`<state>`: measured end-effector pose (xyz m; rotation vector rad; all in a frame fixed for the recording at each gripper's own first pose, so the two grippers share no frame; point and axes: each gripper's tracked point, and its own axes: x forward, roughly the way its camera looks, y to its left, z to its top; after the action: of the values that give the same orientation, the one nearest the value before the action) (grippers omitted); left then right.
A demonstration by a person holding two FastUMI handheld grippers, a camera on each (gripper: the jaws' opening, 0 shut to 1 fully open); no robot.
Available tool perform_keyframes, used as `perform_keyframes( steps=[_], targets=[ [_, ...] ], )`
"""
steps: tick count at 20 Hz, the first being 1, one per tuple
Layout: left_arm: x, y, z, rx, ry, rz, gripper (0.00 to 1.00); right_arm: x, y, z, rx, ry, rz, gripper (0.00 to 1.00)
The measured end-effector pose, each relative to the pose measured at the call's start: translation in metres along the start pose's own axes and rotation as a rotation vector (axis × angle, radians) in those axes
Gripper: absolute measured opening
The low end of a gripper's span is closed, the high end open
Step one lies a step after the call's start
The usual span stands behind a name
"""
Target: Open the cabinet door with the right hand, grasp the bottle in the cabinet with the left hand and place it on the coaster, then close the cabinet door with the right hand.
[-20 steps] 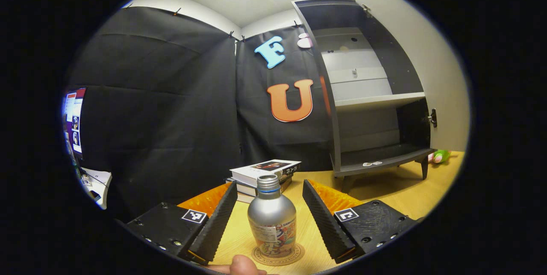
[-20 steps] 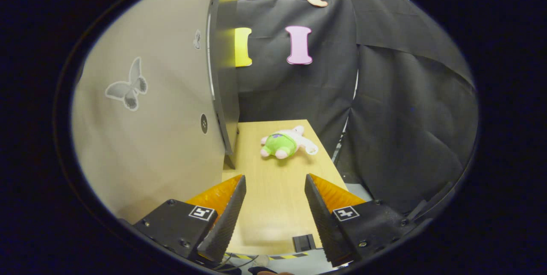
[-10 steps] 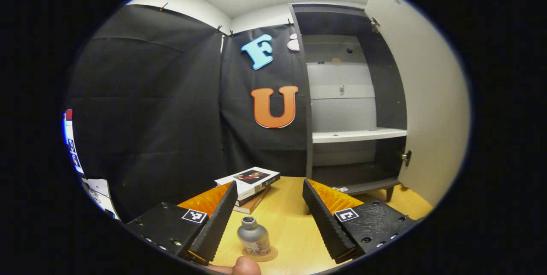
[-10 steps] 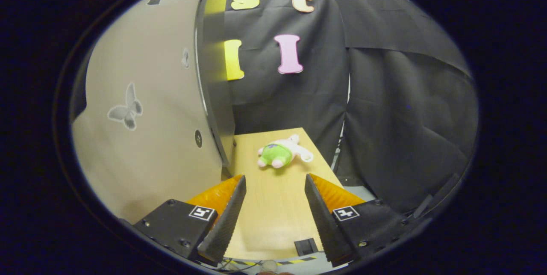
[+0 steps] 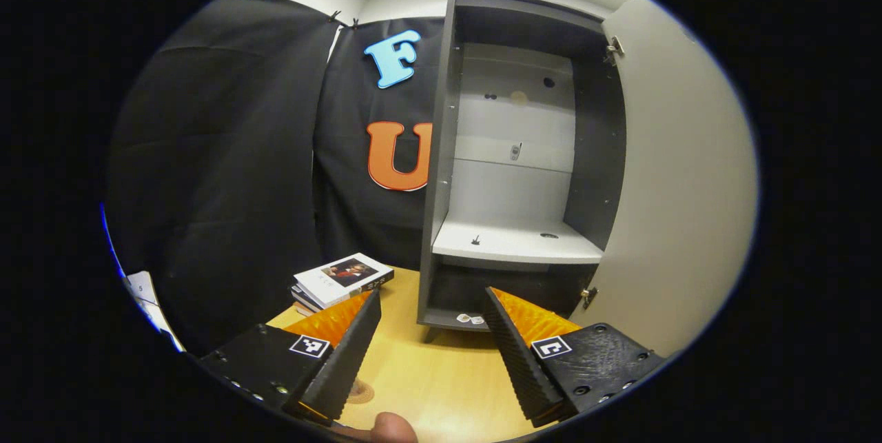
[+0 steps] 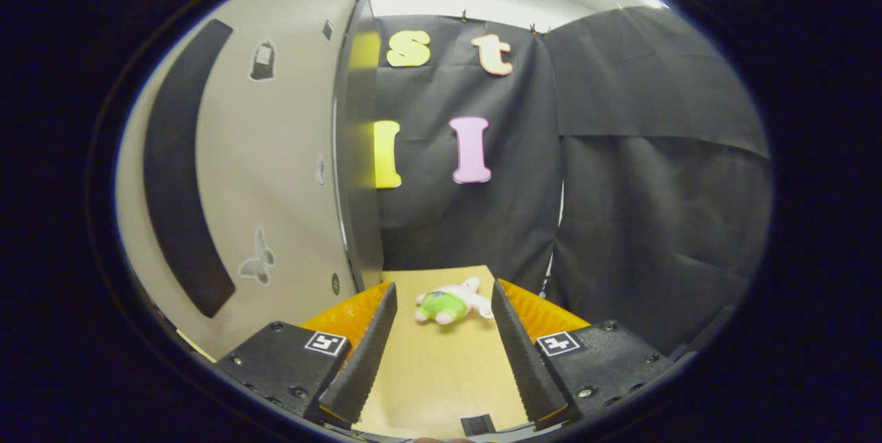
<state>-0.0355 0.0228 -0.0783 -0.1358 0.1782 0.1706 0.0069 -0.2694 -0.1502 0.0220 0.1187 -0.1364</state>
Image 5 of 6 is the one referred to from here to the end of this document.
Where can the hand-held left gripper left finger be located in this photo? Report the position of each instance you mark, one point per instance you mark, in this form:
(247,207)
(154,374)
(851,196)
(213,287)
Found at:
(348,360)

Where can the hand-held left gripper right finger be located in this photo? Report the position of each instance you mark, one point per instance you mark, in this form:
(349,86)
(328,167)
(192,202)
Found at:
(517,360)

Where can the round brown coaster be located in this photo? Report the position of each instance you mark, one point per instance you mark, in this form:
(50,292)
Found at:
(362,391)

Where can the metal door hinge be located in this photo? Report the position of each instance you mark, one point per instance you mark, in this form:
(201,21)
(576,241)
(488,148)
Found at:
(588,296)
(613,49)

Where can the white cabinet shelf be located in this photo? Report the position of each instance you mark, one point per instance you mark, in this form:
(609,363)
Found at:
(517,243)

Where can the thin dark book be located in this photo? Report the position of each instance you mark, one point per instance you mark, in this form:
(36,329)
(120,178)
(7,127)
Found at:
(303,302)

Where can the white portrait cover book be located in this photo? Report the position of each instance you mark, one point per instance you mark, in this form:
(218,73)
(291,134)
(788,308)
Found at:
(344,274)

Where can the black backdrop cloth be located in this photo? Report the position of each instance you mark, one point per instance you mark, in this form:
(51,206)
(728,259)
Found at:
(220,188)

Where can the white paper sheet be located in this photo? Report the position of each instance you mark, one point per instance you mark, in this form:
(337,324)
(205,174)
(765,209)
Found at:
(141,288)

